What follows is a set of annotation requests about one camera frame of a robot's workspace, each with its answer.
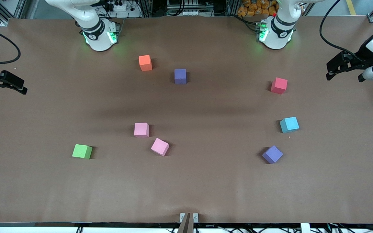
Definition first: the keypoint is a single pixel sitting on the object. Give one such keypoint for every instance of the orange foam block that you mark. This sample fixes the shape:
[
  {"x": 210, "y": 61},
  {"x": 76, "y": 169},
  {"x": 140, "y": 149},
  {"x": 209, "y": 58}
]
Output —
[{"x": 145, "y": 63}]

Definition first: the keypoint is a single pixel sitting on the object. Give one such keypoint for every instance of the bag of orange items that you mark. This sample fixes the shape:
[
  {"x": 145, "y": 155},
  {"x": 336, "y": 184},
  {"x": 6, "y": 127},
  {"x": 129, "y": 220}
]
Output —
[{"x": 257, "y": 8}]

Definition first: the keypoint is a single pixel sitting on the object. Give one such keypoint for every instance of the purple foam block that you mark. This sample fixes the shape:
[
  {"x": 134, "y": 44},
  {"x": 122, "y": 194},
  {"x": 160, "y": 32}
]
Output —
[
  {"x": 272, "y": 154},
  {"x": 180, "y": 76}
]

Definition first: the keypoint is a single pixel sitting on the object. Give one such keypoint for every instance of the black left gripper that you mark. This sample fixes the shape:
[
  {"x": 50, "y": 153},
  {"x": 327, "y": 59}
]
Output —
[{"x": 363, "y": 55}]

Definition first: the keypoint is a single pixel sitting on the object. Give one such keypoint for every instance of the brown strut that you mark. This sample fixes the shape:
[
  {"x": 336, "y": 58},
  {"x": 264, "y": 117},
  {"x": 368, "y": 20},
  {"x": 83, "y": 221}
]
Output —
[{"x": 186, "y": 225}]

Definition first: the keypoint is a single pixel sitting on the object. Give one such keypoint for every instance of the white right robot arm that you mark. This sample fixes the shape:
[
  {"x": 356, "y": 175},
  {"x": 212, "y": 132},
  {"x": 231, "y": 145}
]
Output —
[{"x": 97, "y": 29}]

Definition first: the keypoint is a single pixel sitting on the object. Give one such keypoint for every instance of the small white box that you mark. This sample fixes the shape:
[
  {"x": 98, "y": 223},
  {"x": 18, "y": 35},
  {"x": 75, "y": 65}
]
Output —
[{"x": 303, "y": 228}]

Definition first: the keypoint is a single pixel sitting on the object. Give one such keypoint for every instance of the metal bracket plate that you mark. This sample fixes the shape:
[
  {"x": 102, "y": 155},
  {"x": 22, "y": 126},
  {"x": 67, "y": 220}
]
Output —
[{"x": 182, "y": 217}]

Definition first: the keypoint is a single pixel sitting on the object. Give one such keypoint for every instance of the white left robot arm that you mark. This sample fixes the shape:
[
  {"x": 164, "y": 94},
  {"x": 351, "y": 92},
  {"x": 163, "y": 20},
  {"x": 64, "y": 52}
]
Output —
[{"x": 278, "y": 30}]

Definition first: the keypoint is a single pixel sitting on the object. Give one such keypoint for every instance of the green foam block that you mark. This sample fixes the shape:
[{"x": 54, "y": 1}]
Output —
[{"x": 82, "y": 151}]

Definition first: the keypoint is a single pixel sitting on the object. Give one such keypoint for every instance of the white power strip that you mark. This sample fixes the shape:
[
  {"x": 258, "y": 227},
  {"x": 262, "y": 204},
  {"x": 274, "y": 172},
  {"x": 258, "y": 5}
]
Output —
[{"x": 118, "y": 6}]

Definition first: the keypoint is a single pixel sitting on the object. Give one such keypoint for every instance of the red foam block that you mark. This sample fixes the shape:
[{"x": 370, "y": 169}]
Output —
[{"x": 279, "y": 85}]

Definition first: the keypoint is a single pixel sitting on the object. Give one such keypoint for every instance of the cyan foam block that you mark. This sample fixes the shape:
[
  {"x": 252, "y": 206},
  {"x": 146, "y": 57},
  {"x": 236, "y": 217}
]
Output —
[{"x": 289, "y": 125}]

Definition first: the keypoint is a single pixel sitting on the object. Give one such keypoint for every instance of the pink foam block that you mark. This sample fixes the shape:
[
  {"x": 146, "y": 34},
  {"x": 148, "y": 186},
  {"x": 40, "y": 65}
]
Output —
[
  {"x": 160, "y": 147},
  {"x": 141, "y": 129}
]

